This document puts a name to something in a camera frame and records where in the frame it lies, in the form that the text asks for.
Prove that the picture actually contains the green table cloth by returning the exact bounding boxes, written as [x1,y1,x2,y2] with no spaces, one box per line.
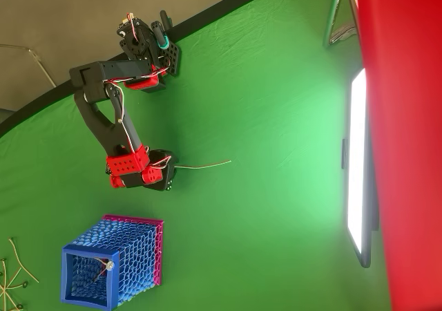
[0,0,393,311]

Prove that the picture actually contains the thin pale cable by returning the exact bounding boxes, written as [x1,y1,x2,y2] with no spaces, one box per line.
[0,44,57,88]

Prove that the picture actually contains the blue and pink mesh basket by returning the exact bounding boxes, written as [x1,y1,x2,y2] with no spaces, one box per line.
[61,214,165,308]

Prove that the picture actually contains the white red servo cable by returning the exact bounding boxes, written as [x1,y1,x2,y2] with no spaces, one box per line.
[104,77,140,153]

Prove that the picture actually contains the red blurred pole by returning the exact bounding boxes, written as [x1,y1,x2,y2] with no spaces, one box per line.
[352,0,442,311]

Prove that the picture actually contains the chrome tube stand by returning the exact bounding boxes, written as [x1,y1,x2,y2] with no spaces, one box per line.
[323,0,360,49]

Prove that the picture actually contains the black flat light panel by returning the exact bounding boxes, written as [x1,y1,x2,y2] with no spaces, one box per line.
[341,67,379,269]

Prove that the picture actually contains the thin white wire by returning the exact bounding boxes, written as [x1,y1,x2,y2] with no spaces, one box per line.
[174,160,232,170]

